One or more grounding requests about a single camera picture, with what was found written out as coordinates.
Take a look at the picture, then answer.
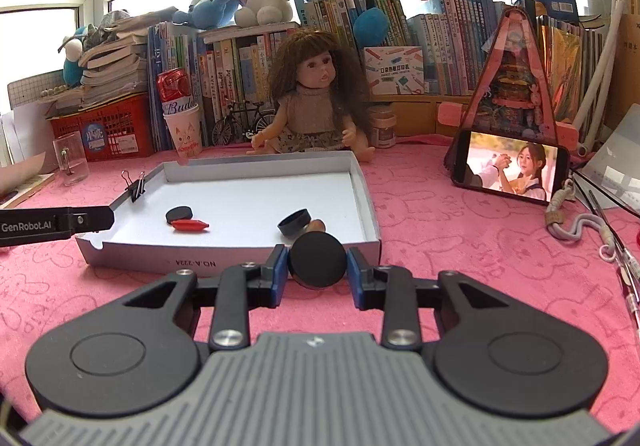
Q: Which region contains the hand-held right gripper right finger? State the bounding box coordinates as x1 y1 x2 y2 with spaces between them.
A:
347 247 516 351

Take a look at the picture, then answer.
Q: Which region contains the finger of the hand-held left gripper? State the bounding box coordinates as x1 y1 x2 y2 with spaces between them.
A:
67 205 115 233

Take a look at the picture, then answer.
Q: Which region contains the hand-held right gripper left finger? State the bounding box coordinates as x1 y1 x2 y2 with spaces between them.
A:
117 243 290 352

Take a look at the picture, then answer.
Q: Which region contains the large black disc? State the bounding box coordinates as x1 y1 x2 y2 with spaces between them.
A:
287 231 348 289

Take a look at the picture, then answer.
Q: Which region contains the black round cap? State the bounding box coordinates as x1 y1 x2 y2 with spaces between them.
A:
277 208 312 238

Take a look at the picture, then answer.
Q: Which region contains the small black disc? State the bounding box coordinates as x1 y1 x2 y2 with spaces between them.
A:
165 205 195 226

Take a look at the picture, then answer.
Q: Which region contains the white cardboard box tray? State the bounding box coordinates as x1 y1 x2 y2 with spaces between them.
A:
74 149 382 277

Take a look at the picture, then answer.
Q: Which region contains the beige paper pad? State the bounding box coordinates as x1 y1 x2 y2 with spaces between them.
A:
0 153 59 210

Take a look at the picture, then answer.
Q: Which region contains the black binder clip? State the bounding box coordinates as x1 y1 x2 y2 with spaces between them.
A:
121 169 147 203

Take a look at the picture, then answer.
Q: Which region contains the clear glass mug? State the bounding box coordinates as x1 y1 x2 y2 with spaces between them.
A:
52 130 91 187

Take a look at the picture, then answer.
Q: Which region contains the large red plastic basket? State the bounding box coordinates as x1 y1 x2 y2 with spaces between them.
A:
48 93 156 162

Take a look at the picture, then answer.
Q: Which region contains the pink printed cloth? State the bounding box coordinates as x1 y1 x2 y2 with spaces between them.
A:
0 133 640 428

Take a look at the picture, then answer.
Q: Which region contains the white cat paper cup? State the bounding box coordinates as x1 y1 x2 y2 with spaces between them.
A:
163 101 204 160

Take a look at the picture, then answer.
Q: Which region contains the small glass jar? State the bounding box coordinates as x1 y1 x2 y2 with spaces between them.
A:
372 104 397 149

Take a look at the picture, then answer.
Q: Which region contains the pile of stacked books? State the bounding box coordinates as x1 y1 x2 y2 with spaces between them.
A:
74 13 151 110

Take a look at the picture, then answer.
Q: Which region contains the red beer can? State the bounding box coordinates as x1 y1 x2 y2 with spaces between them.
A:
157 67 197 115

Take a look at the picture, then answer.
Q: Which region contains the miniature black bicycle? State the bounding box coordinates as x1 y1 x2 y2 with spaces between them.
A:
210 100 277 147

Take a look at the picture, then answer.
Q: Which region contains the small blue white plush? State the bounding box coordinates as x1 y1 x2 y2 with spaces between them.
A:
62 25 94 87

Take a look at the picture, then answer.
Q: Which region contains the brown-haired doll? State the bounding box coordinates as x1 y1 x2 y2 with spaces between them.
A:
245 28 376 160

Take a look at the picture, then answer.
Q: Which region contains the wooden shelf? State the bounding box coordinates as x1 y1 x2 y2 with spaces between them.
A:
367 93 481 137

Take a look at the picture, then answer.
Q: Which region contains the black smartphone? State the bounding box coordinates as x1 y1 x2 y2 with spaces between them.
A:
452 128 571 206

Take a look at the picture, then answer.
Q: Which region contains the row of upright books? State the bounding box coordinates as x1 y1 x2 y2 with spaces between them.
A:
147 23 301 152

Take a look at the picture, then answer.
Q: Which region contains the printed cardboard box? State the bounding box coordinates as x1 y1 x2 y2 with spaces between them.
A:
363 45 425 95

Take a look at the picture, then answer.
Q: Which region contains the blue elephant plush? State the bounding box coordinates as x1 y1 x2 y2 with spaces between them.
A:
173 0 246 31

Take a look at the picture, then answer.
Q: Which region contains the pink triangular dollhouse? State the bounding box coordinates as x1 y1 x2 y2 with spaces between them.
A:
437 8 579 152

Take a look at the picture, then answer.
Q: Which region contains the row of blue-spined books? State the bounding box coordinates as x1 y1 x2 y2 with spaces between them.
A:
292 0 506 97

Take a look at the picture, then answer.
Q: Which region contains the black pen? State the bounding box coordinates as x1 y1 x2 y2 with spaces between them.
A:
587 188 640 287

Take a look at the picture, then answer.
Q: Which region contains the red white pen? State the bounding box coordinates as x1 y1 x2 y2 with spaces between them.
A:
614 246 640 329

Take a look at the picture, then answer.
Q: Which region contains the clear plastic folder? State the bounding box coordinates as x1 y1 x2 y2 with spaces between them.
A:
574 103 640 217

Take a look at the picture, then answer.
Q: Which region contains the row of thin glossy books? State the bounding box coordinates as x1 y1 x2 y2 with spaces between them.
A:
537 13 606 127

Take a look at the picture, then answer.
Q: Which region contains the white pipe rack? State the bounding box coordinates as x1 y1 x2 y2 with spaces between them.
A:
569 0 634 157

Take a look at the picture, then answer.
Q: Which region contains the brown kraft notebook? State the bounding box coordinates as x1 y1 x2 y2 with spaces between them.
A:
604 13 640 137

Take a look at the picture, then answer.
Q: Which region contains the grey lanyard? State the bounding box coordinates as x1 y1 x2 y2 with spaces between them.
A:
544 178 619 262

